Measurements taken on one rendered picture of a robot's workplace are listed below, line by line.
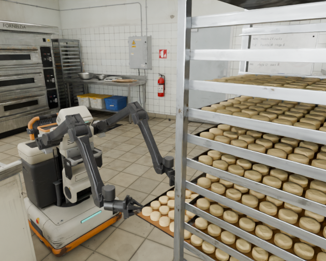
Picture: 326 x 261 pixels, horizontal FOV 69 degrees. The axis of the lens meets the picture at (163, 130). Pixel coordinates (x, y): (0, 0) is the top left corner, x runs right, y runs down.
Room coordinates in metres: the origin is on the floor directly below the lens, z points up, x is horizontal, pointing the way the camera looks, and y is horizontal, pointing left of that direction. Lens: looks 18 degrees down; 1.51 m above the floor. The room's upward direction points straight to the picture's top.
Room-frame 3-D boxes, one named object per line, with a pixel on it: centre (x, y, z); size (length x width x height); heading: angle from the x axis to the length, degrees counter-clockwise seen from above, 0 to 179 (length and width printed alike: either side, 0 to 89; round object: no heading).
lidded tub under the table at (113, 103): (5.68, 1.13, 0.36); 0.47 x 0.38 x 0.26; 156
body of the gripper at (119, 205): (1.03, 0.21, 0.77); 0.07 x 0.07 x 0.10; 79
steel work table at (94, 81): (5.81, 1.40, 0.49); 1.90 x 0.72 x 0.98; 64
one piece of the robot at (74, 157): (1.65, 0.60, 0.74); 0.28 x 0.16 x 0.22; 139
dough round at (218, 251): (0.72, -0.22, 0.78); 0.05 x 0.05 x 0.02
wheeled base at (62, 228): (1.84, 0.82, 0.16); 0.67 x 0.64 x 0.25; 49
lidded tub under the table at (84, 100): (6.05, 1.89, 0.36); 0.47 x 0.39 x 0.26; 152
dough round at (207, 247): (0.75, -0.18, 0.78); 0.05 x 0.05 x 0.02
